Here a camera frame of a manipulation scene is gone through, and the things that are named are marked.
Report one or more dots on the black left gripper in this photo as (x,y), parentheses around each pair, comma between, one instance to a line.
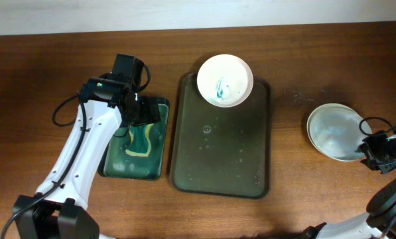
(150,113)

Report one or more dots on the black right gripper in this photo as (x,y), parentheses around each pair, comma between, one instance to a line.
(372,160)

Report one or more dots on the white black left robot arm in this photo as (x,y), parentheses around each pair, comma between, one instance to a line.
(58,209)

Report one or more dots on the green yellow sponge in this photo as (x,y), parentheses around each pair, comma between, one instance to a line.
(140,142)

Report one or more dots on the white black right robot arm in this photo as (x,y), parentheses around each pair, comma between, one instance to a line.
(379,220)

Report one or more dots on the brown serving tray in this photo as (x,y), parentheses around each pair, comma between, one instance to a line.
(222,151)

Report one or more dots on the pinkish white plate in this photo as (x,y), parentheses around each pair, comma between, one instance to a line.
(225,80)

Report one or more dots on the dark green water tray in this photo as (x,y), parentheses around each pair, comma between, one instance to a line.
(116,163)

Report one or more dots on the pale green white plate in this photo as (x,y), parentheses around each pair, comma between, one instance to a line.
(336,131)

